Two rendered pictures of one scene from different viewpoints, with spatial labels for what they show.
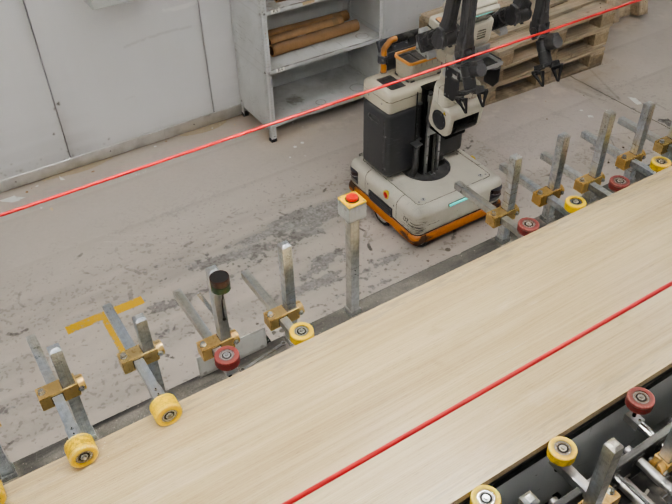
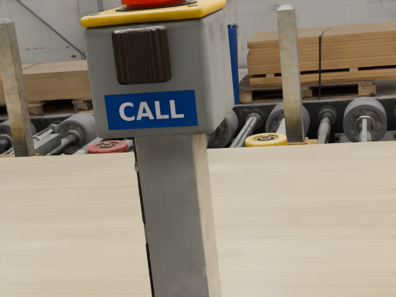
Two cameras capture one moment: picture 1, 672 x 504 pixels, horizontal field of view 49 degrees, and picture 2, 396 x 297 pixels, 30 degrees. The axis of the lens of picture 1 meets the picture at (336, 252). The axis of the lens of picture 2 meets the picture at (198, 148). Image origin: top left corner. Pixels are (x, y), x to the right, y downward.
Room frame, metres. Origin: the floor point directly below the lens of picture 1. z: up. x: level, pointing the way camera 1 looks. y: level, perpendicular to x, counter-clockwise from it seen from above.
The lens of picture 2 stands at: (2.26, 0.27, 1.24)
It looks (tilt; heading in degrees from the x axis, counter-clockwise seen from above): 14 degrees down; 225
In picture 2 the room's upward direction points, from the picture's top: 6 degrees counter-clockwise
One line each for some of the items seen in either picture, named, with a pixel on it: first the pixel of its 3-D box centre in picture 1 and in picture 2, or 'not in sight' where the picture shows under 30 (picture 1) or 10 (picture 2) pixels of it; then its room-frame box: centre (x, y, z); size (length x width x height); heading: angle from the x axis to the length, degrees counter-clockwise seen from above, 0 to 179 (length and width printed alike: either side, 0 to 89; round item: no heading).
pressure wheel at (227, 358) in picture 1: (228, 365); not in sight; (1.58, 0.35, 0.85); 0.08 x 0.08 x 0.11
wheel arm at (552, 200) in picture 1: (537, 190); not in sight; (2.50, -0.84, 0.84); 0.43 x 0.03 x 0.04; 32
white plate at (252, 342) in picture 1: (232, 351); not in sight; (1.73, 0.36, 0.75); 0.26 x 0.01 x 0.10; 122
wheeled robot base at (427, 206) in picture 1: (424, 184); not in sight; (3.51, -0.52, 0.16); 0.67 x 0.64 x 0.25; 32
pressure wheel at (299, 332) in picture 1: (302, 341); not in sight; (1.67, 0.12, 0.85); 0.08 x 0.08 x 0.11
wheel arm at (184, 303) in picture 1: (202, 330); not in sight; (1.75, 0.46, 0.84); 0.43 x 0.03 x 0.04; 32
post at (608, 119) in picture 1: (598, 160); not in sight; (2.61, -1.11, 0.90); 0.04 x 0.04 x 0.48; 32
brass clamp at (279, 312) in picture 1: (284, 314); not in sight; (1.81, 0.18, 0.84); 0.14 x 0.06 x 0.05; 122
